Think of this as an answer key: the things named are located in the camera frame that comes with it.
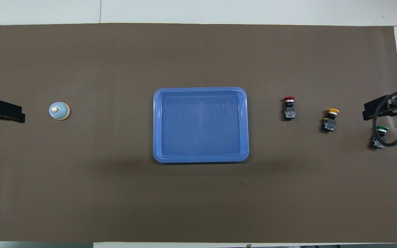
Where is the green push button switch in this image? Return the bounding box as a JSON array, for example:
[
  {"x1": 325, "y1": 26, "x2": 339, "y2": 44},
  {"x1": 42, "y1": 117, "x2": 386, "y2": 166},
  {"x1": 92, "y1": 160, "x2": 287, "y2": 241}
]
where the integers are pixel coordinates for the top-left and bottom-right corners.
[{"x1": 369, "y1": 126, "x2": 389, "y2": 149}]

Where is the light blue call bell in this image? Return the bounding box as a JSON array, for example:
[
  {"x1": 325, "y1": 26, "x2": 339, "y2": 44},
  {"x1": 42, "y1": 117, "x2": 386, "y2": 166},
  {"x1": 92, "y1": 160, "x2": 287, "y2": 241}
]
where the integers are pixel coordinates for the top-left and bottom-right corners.
[{"x1": 49, "y1": 102, "x2": 70, "y2": 121}]

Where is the yellow push button switch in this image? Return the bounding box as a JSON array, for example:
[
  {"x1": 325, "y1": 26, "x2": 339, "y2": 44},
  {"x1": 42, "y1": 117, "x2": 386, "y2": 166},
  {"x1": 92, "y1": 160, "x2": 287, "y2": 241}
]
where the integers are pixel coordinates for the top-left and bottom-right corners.
[{"x1": 320, "y1": 108, "x2": 340, "y2": 133}]

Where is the red push button switch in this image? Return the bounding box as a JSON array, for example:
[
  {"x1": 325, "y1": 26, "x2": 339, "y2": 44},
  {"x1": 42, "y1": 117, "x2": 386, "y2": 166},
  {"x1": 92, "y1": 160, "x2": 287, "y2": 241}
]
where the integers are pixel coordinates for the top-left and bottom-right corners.
[{"x1": 283, "y1": 96, "x2": 297, "y2": 120}]

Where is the blue plastic tray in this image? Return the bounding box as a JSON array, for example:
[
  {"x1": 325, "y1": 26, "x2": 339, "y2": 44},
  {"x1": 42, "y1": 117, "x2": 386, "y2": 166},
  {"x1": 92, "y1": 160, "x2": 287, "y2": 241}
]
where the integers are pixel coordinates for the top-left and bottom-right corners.
[{"x1": 153, "y1": 87, "x2": 250, "y2": 164}]

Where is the brown table mat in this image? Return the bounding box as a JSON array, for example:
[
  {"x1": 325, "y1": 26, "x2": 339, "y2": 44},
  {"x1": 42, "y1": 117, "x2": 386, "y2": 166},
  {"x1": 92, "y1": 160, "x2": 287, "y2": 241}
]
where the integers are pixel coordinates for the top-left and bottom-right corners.
[{"x1": 0, "y1": 23, "x2": 397, "y2": 243}]

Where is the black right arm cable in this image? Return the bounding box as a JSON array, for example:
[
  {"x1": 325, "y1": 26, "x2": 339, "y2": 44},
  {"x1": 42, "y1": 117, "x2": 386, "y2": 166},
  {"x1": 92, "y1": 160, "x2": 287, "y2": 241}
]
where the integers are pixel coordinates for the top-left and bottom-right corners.
[{"x1": 372, "y1": 89, "x2": 397, "y2": 148}]

